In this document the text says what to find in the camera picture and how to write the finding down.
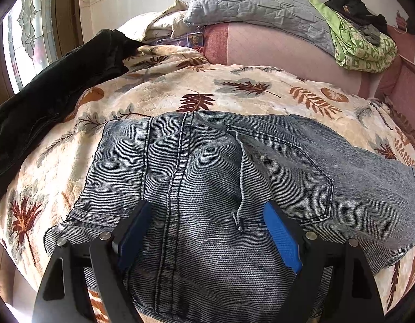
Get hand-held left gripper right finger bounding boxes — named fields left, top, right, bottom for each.
left=263, top=200, right=385, bottom=323

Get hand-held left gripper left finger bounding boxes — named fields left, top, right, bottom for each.
left=32, top=199, right=153, bottom=323

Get blue denim pants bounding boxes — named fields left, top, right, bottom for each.
left=43, top=110, right=415, bottom=320

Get black pants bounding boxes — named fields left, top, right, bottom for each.
left=0, top=29, right=142, bottom=207

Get cream leaf-print blanket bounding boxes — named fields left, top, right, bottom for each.
left=0, top=44, right=415, bottom=323

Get pink quilted mattress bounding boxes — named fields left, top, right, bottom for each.
left=197, top=22, right=415, bottom=115

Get green printed blanket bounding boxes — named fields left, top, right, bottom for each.
left=307, top=0, right=398, bottom=73

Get small blue packet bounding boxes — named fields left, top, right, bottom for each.
left=185, top=32, right=205, bottom=49

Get cream pillow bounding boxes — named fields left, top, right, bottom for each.
left=117, top=0, right=191, bottom=46

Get small grey cloth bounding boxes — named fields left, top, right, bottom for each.
left=357, top=25, right=383, bottom=46

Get patterned glass window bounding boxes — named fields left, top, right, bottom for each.
left=2, top=0, right=57, bottom=91

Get grey quilted blanket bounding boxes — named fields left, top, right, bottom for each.
left=183, top=0, right=336, bottom=56

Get black garment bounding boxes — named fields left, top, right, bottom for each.
left=325, top=0, right=388, bottom=36

